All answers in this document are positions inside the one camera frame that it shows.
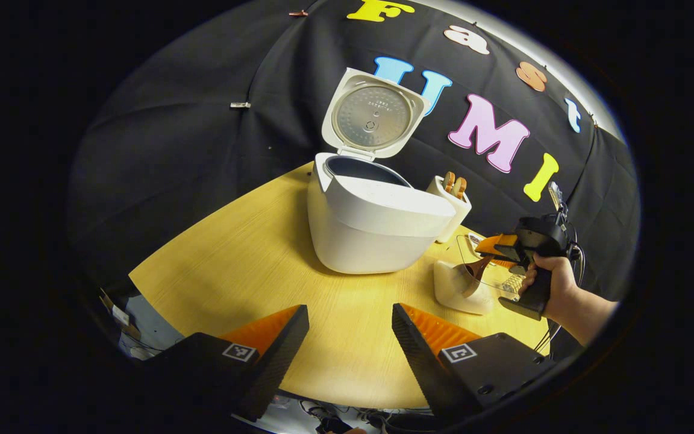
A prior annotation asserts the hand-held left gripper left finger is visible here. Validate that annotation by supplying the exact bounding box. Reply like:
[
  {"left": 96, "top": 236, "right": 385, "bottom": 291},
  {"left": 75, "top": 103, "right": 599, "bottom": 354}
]
[{"left": 142, "top": 304, "right": 310, "bottom": 423}]

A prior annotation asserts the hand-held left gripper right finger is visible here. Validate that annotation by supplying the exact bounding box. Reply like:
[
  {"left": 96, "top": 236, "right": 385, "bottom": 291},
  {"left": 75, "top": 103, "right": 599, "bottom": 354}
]
[{"left": 392, "top": 303, "right": 558, "bottom": 423}]

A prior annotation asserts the metal wire chopstick holder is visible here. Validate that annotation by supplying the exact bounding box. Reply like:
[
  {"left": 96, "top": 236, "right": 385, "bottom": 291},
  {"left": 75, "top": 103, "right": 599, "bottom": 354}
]
[{"left": 501, "top": 271, "right": 527, "bottom": 297}]

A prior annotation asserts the brown wooden spoon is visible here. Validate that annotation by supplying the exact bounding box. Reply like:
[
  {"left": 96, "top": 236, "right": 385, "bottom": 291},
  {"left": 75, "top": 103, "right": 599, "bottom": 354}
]
[{"left": 461, "top": 256, "right": 495, "bottom": 298}]

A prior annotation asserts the white rice cooker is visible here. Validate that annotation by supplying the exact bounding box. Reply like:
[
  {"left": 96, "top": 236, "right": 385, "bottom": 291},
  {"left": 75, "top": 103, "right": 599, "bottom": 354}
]
[{"left": 307, "top": 68, "right": 457, "bottom": 275}]

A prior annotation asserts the white toaster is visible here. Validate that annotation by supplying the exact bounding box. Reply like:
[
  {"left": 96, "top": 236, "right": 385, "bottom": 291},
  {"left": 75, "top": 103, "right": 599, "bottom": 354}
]
[{"left": 425, "top": 172, "right": 472, "bottom": 244}]

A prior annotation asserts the black backdrop cloth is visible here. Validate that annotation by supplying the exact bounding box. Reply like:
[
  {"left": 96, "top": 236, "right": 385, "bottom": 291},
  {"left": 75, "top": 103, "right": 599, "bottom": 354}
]
[{"left": 69, "top": 0, "right": 642, "bottom": 302}]

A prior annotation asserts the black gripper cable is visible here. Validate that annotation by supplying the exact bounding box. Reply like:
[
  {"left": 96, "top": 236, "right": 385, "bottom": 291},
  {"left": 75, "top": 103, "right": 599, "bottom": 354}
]
[{"left": 533, "top": 238, "right": 587, "bottom": 353}]

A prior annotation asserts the bundle of black cables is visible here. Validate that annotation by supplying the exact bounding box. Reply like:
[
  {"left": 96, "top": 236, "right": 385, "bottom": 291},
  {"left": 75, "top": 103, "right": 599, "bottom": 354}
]
[{"left": 299, "top": 399, "right": 438, "bottom": 434}]

